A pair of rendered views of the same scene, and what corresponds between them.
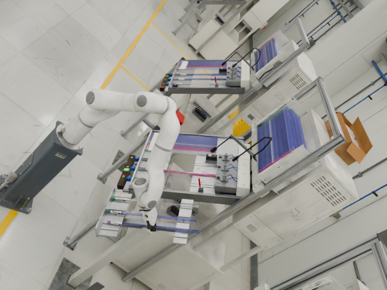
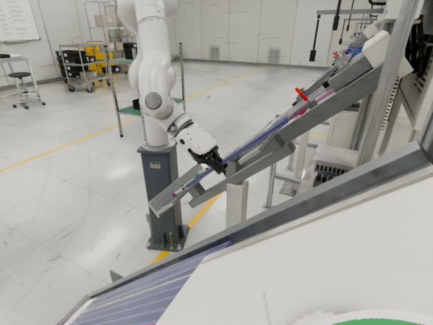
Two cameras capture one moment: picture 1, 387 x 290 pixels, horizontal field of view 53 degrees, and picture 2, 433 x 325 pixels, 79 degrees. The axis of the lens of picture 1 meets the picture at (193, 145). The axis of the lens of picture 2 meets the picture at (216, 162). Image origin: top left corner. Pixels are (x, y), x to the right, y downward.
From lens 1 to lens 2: 1.72 m
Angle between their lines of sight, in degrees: 43
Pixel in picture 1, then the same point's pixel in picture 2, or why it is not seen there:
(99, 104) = (132, 75)
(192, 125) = (346, 118)
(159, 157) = (144, 36)
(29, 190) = (163, 222)
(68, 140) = (151, 143)
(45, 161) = (149, 179)
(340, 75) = not seen: outside the picture
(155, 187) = (143, 71)
